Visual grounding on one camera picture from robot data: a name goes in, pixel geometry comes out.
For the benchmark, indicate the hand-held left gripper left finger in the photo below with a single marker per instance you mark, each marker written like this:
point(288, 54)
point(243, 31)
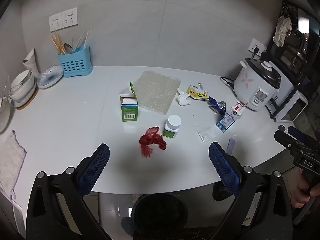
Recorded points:
point(96, 167)

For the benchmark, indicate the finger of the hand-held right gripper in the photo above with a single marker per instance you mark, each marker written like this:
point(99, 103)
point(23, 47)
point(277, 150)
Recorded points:
point(298, 134)
point(287, 141)

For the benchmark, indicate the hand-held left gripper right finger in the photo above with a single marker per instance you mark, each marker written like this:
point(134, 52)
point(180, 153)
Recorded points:
point(225, 167)

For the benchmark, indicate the purple paper strip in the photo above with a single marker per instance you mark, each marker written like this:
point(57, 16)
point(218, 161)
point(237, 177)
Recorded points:
point(230, 146)

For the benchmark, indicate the clear plastic bag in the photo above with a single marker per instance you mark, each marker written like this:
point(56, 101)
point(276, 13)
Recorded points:
point(206, 133)

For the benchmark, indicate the small milk carton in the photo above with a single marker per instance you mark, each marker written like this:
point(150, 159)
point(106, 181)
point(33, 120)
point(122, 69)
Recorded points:
point(227, 121)

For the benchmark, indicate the red mesh bag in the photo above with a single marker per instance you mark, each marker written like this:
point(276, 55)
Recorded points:
point(150, 141)

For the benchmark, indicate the blue snack wrapper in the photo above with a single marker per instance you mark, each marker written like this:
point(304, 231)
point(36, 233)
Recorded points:
point(216, 105)

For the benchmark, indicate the white lidded pill bottle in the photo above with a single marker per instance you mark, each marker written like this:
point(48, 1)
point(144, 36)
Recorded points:
point(172, 127)

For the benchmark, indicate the green cardboard box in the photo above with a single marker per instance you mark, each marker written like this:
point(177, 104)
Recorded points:
point(130, 110)

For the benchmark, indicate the yellow snack wrapper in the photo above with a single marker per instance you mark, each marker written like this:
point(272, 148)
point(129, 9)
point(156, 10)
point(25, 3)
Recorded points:
point(197, 93)

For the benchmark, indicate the plastic mesh waste basket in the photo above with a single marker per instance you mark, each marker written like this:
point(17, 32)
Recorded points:
point(160, 215)

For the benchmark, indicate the white tissue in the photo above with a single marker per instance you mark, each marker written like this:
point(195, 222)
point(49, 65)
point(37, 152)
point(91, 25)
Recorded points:
point(183, 98)

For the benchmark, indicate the clear bubble wrap sheet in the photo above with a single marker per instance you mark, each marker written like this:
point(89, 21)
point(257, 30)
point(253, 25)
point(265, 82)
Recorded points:
point(156, 92)

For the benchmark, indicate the person's right hand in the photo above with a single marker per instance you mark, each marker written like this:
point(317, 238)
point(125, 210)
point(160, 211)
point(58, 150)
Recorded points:
point(300, 195)

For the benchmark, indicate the small black device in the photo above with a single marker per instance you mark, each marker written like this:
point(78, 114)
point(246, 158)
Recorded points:
point(281, 127)

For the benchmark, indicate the white microwave oven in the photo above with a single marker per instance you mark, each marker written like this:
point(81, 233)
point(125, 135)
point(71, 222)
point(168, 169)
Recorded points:
point(287, 102)

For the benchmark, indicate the white rice cooker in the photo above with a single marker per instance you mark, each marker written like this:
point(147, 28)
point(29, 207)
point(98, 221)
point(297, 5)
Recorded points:
point(252, 85)

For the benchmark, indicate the dark metal pot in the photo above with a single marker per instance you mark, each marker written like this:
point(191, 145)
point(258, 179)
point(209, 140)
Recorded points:
point(295, 55)

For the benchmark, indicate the black metal rack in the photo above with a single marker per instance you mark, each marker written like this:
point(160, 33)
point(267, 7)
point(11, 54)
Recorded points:
point(315, 55)

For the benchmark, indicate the white dish cloth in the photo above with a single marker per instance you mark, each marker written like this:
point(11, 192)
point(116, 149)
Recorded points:
point(11, 162)

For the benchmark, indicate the black power plug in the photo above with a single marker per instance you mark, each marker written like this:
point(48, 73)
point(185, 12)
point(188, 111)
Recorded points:
point(255, 51)

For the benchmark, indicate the blue patterned plate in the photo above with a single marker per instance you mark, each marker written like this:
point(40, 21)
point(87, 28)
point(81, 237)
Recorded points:
point(50, 77)

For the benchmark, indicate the white ceramic bowl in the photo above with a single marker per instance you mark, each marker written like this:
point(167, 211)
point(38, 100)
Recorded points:
point(21, 80)
point(23, 95)

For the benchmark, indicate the clear glass bowl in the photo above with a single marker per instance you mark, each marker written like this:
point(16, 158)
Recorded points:
point(4, 117)

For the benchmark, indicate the white hanging rag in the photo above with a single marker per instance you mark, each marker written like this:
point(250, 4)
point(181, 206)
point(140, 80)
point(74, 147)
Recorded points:
point(282, 31)

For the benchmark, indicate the blue utensil holder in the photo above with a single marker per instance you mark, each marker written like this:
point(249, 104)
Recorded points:
point(75, 63)

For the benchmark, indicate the metal spoon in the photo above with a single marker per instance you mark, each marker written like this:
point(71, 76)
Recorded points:
point(68, 47)

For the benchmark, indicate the white plastic straw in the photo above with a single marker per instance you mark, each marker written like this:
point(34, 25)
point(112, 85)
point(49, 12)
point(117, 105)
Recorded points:
point(80, 41)
point(87, 40)

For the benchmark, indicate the bundle of wooden chopsticks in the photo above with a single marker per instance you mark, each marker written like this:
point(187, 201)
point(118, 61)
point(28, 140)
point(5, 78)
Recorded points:
point(58, 43)

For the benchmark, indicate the white double wall socket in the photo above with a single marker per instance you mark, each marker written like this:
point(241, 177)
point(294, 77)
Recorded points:
point(261, 45)

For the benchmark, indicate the white wall socket plate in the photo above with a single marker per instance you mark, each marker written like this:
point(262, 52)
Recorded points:
point(70, 17)
point(55, 22)

